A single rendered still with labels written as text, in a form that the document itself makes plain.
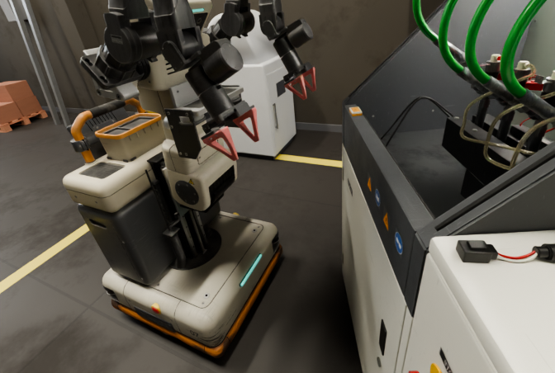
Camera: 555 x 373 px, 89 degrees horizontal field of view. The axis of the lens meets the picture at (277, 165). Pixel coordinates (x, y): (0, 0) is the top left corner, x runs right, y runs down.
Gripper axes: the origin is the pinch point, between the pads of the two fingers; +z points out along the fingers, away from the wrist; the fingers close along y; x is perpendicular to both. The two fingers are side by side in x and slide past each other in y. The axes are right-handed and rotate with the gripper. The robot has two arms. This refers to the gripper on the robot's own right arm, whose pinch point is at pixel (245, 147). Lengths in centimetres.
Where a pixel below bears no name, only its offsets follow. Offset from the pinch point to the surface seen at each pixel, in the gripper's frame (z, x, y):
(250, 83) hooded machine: -18, 94, 155
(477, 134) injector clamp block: 23, -41, 20
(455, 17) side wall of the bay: 2, -45, 58
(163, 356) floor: 65, 91, -15
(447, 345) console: 29.3, -31.5, -23.5
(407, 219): 20.3, -29.1, -9.0
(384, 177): 17.9, -24.7, 2.7
